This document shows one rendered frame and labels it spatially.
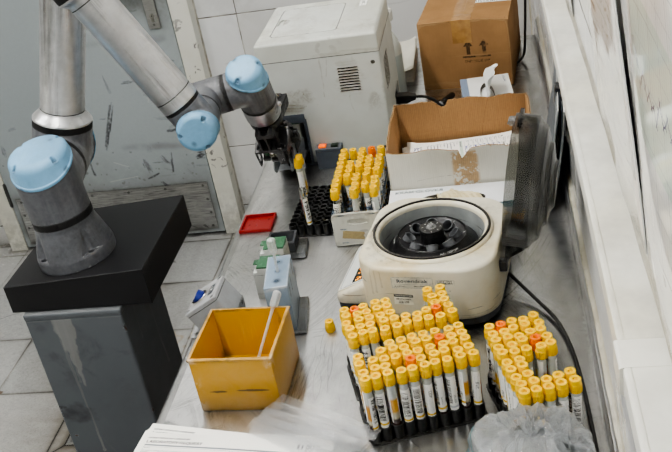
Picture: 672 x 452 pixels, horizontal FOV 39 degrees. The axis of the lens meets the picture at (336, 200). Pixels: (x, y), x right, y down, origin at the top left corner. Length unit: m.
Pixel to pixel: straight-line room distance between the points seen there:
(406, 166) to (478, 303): 0.40
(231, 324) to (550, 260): 0.57
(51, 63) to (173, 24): 1.67
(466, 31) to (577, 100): 1.27
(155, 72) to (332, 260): 0.48
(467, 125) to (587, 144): 1.01
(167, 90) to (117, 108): 1.99
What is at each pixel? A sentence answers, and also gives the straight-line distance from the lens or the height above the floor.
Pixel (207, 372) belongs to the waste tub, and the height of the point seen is 0.95.
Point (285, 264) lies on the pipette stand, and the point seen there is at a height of 0.97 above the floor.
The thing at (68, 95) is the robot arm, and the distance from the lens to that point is 1.87.
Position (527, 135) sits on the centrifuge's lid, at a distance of 1.45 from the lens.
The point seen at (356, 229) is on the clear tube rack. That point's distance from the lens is 1.80.
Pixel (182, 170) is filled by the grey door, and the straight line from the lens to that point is 3.73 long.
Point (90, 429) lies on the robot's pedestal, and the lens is 2.04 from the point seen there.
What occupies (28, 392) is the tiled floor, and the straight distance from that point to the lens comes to 3.29.
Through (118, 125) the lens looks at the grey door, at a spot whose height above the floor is 0.52.
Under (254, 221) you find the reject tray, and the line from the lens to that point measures 1.97.
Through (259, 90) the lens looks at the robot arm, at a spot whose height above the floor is 1.17.
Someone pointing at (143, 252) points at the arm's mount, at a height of 0.95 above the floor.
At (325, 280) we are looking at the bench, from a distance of 1.73.
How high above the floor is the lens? 1.80
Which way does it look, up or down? 28 degrees down
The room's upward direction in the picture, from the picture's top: 11 degrees counter-clockwise
